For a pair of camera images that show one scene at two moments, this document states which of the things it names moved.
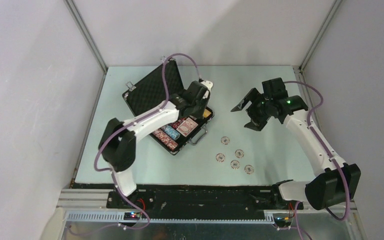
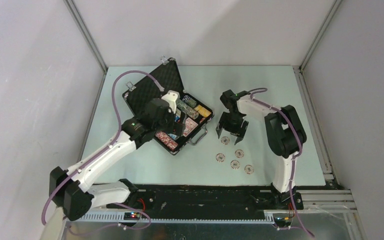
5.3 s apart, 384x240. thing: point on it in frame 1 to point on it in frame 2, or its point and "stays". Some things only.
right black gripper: (257, 123) to (238, 131)
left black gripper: (199, 114) to (177, 128)
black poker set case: (150, 93) stays
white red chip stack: (235, 164) stays
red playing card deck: (187, 127) stays
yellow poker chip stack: (206, 113) stays
